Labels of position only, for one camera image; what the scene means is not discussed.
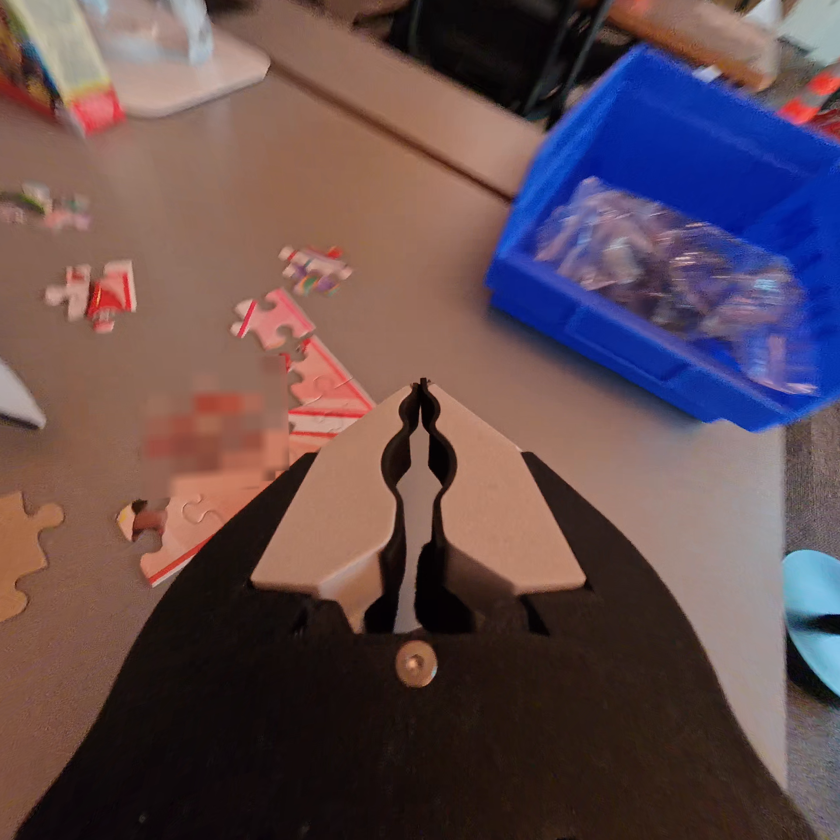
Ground colourful puzzle box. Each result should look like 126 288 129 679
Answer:
0 0 126 137

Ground red striped joined puzzle section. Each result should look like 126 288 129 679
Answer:
118 335 376 588

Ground jigsaw puzzle pieces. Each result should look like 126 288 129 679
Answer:
0 182 354 623

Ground wooden side table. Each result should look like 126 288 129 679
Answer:
607 10 778 91

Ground wooden book stand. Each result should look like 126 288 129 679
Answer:
98 0 271 119

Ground clear plastic bag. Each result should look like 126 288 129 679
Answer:
533 176 821 395

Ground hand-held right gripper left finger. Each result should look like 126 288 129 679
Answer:
249 382 422 632

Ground blue plastic bin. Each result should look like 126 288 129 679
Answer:
484 45 840 434

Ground grey desk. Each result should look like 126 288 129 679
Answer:
0 0 788 840

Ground pink diagonal-striped puzzle piece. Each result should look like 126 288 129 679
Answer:
230 289 316 352

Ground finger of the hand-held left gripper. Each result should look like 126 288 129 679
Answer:
0 357 48 432

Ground red plastic bin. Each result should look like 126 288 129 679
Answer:
781 72 840 127

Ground pale blue curved object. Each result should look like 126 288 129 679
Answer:
782 550 840 698

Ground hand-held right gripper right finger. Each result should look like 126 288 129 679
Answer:
417 378 588 632

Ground red white dog puzzle piece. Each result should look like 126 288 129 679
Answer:
45 259 137 334

